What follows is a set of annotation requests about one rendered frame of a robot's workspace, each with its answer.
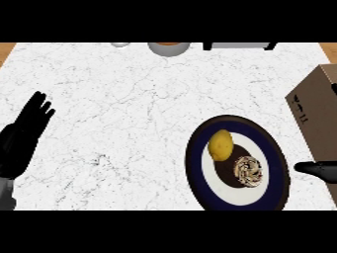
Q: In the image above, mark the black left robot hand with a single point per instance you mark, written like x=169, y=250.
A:
x=18, y=141

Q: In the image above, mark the brown cardboard box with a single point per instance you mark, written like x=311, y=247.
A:
x=327, y=131

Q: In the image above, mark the swirled frosting chocolate cupcake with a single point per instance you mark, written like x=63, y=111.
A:
x=246, y=171

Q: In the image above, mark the blue rimmed white plate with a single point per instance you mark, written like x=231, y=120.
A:
x=224, y=194

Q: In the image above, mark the yellow lemon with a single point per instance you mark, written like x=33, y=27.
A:
x=221, y=145

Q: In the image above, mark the small white round object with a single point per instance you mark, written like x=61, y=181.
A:
x=120, y=44

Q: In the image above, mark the grey pot with soil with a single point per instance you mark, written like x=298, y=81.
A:
x=169, y=48

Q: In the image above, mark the grey appliance with black legs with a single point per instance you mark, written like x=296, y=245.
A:
x=239, y=45

